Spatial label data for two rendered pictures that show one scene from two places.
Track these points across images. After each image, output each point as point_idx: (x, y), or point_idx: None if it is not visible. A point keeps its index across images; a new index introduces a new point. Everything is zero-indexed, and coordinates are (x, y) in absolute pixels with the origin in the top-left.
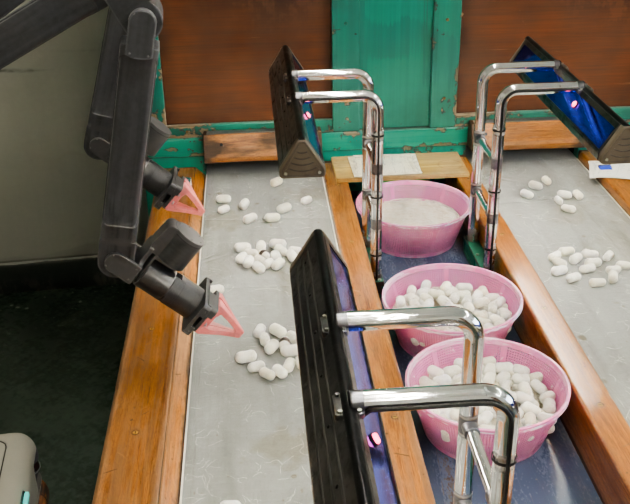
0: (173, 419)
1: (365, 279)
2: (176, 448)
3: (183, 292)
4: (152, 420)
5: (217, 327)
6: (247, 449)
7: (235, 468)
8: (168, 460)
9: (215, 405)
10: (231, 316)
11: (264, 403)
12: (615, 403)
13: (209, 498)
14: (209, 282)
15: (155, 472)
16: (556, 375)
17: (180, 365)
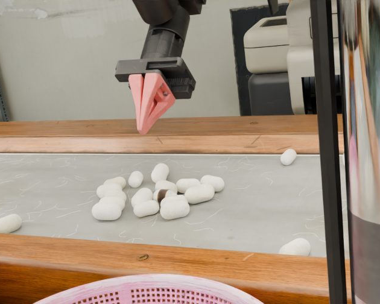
0: (92, 140)
1: (289, 275)
2: (60, 146)
3: (143, 47)
4: (96, 130)
5: (149, 111)
6: (22, 177)
7: (8, 172)
8: (43, 140)
9: (103, 165)
10: (134, 99)
11: (74, 186)
12: None
13: None
14: (168, 60)
15: (32, 134)
16: None
17: (176, 142)
